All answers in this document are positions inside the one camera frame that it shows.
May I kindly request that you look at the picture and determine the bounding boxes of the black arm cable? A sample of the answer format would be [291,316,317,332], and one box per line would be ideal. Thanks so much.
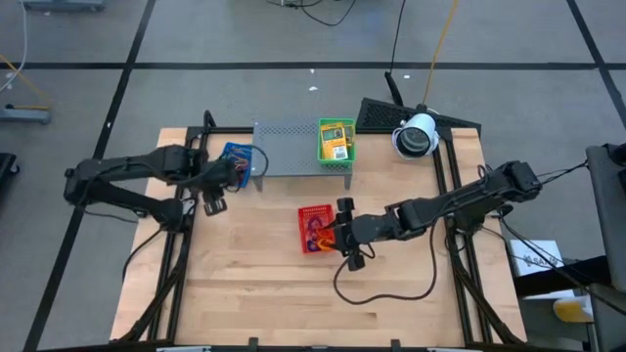
[80,143,271,283]
[333,219,440,306]

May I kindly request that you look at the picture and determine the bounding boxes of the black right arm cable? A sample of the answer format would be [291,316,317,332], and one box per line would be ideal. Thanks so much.
[333,219,440,306]

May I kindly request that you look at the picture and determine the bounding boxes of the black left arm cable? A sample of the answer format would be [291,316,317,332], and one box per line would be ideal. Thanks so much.
[80,143,271,283]

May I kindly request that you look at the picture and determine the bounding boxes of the black floor object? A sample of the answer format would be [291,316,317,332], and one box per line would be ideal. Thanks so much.
[0,152,21,178]

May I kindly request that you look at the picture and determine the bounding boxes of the red plastic basket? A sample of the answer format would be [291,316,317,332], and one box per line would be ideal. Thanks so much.
[296,203,339,255]

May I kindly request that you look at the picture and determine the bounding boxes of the black hanging cable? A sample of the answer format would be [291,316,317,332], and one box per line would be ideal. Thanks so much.
[383,0,408,107]

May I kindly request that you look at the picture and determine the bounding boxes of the white floor cable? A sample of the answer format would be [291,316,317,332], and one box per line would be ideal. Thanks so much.
[0,0,28,94]

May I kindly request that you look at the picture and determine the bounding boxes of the black perforated panel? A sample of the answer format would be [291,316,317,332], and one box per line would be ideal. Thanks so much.
[354,97,483,132]

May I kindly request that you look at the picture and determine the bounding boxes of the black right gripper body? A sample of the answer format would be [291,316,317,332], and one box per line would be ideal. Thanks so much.
[334,197,393,273]

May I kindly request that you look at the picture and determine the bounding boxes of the yellow hanging cable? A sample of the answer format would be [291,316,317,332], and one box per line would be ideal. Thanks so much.
[421,0,461,107]

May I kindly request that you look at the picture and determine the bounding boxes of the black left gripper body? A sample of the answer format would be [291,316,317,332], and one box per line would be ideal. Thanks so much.
[195,156,242,217]

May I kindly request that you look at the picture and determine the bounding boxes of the green plastic basket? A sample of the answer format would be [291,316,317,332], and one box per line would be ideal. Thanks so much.
[316,117,357,171]

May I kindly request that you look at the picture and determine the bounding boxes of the blue plastic basket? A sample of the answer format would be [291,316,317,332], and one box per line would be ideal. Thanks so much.
[219,141,254,190]

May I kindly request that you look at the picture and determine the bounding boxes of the white cardboard box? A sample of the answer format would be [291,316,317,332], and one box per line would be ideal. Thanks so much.
[510,239,564,278]

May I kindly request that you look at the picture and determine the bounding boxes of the grey floor stand base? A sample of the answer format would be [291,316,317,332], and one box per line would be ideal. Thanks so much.
[0,104,54,126]
[22,0,107,13]

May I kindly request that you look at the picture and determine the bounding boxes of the grey perforated metal shelf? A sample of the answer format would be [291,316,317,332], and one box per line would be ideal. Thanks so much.
[250,114,354,192]

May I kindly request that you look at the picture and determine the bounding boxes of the grey side furniture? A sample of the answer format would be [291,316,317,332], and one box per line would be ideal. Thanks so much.
[585,143,626,352]

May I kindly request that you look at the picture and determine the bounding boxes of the yellow plastic object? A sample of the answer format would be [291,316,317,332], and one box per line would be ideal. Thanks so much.
[553,295,594,324]

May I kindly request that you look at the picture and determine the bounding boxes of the orange floor cable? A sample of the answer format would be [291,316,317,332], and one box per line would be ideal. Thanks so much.
[0,52,53,110]

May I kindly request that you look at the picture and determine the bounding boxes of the black aluminium frame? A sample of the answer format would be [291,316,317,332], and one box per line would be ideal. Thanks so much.
[110,110,527,346]

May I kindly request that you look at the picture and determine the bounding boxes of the black floor cables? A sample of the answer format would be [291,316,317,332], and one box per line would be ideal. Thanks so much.
[266,0,358,27]

